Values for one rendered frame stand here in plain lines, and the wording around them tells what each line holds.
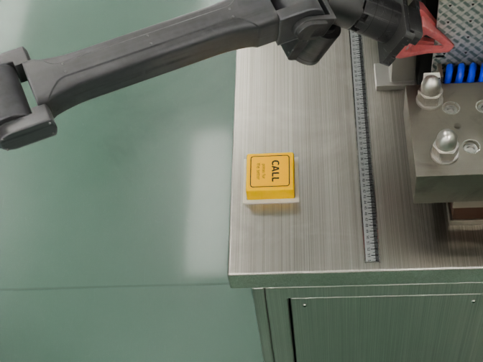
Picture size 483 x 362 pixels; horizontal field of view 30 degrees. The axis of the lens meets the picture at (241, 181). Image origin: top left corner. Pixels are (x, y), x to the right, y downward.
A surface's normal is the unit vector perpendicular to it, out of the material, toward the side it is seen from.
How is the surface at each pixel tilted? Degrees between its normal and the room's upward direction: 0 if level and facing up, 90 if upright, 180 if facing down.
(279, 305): 90
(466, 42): 90
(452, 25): 90
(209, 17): 15
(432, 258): 0
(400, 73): 90
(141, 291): 0
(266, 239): 0
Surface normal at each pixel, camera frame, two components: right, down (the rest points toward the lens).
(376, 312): -0.02, 0.80
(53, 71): 0.03, -0.41
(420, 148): -0.09, -0.60
